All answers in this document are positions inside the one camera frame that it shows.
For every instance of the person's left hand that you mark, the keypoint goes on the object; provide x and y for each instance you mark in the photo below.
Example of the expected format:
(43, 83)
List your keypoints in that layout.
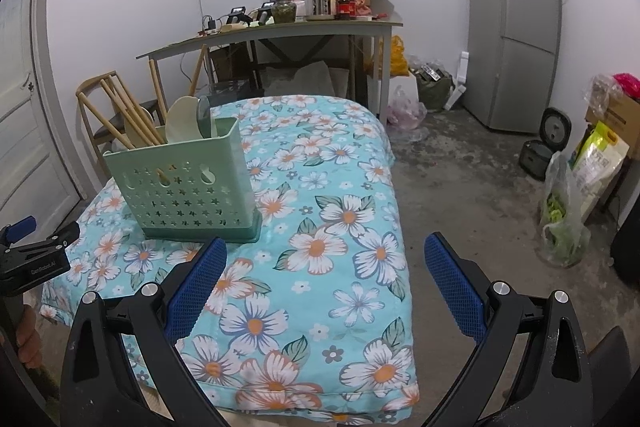
(27, 337)

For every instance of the silver fridge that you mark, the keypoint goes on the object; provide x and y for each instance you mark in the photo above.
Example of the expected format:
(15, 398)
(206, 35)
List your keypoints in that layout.
(515, 32)

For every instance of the yellow green sack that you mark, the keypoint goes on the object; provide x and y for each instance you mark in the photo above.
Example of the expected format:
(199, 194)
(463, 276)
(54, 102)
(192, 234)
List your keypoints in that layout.
(600, 162)

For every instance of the white upright appliance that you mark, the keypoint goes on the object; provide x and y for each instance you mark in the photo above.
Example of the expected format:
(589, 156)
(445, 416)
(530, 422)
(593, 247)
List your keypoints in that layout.
(457, 82)

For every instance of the cream rice paddle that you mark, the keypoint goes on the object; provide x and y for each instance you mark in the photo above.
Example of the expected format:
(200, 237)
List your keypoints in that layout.
(182, 119)

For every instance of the pink item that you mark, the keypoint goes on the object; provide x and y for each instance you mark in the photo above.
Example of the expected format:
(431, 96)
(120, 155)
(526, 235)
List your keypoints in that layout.
(627, 87)

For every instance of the floral blue blanket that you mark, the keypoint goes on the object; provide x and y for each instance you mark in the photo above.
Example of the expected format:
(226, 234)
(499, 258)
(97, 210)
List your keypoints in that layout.
(325, 207)

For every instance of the clear crumpled bag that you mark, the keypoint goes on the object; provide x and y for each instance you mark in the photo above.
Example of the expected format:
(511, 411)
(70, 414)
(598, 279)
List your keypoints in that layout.
(600, 92)

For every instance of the black speaker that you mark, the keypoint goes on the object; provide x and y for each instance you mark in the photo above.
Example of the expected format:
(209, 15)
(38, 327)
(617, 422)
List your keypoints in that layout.
(627, 252)

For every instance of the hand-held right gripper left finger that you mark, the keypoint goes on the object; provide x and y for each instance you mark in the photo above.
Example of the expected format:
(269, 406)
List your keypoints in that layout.
(197, 292)

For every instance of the plastic bag of greens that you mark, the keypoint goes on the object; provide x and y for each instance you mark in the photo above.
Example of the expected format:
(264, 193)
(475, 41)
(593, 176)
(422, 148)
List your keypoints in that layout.
(565, 227)

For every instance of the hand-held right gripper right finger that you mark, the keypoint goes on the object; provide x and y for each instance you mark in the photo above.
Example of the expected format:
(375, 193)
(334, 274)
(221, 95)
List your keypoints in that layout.
(455, 292)

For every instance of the bunch of wooden chopsticks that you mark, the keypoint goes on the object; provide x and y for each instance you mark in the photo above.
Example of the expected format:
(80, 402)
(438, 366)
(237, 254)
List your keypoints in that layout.
(150, 133)

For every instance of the yellow bag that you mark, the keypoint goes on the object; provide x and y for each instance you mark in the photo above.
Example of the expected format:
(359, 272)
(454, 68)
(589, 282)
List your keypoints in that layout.
(399, 57)

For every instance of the white door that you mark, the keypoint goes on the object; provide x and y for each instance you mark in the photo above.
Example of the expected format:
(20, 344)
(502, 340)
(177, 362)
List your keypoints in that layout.
(25, 107)

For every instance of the glass jar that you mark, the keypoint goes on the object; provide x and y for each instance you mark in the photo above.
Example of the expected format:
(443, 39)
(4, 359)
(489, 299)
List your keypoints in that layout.
(284, 12)

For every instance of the grey table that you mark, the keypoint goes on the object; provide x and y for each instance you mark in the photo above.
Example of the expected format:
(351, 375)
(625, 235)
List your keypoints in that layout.
(280, 32)

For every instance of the pink plastic bag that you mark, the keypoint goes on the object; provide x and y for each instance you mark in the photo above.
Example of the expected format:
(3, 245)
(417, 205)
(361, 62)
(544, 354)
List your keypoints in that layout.
(407, 109)

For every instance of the cardboard box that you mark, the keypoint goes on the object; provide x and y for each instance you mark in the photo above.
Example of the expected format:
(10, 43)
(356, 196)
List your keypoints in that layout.
(620, 117)

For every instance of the olive green bag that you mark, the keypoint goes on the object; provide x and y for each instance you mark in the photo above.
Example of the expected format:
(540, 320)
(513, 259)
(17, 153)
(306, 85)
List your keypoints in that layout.
(435, 89)

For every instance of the green plastic utensil basket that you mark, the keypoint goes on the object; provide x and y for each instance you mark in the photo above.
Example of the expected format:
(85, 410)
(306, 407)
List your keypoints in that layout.
(235, 167)

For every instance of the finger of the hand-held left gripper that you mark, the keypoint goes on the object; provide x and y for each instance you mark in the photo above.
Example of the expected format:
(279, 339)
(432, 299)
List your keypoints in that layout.
(55, 241)
(22, 227)

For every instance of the black rice cooker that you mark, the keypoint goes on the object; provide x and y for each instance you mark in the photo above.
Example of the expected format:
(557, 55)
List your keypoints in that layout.
(547, 142)

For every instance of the wooden chair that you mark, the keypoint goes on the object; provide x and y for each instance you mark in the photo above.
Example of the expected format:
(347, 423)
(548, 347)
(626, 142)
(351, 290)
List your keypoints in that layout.
(92, 84)

